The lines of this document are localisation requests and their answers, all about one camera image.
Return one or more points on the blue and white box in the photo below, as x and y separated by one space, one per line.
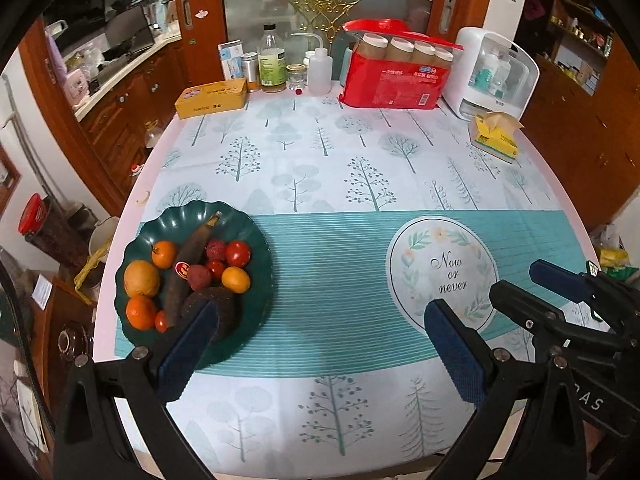
231 60

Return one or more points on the large yellow orange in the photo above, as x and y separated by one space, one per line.
141 278

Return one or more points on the orange kumquat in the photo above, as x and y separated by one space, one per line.
235 279

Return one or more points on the small glass jar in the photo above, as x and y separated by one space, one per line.
296 77

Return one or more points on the orange mandarin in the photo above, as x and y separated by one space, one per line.
141 312
164 255

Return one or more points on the clear plastic cup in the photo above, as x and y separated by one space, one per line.
154 135

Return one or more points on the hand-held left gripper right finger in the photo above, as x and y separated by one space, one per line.
457 355

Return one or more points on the white countertop sterilizer appliance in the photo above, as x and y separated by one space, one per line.
520 85

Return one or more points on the yellow plastic bag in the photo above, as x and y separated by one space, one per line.
612 259

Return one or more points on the metal can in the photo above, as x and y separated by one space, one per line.
250 72

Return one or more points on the round glass jar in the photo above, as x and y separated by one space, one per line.
70 342

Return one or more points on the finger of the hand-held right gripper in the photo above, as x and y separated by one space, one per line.
525 307
560 277

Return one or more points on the red lychee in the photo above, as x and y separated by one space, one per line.
198 277
216 249

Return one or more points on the pink box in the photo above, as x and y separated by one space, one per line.
76 87

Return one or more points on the dark avocado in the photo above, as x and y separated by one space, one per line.
225 312

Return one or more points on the teal container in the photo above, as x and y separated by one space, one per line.
346 65

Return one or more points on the wooden wall frame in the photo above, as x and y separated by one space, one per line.
7 180

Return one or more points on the small cherry tomato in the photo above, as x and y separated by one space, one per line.
216 268
161 321

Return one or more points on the white bucket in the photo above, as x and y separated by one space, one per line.
102 232

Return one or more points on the wooden wardrobe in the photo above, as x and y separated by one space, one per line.
575 125

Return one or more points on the yellow cardboard box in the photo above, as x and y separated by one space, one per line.
210 97

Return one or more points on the dark green scalloped plate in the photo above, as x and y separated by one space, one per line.
250 300

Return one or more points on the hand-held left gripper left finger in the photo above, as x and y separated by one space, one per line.
187 355

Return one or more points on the wooden kitchen cabinet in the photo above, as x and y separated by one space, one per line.
115 120

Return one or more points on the black kitchen appliance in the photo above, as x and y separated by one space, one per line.
127 32

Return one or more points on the white squeeze bottle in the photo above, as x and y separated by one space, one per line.
320 70

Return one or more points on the red lid container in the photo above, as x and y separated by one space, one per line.
34 212

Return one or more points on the dark overripe banana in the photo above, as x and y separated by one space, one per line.
192 252

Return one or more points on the red tomato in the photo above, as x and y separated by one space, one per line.
238 253

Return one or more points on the glass bottle with green label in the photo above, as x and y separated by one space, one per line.
272 65

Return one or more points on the yellow tissue pack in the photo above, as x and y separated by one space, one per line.
492 135

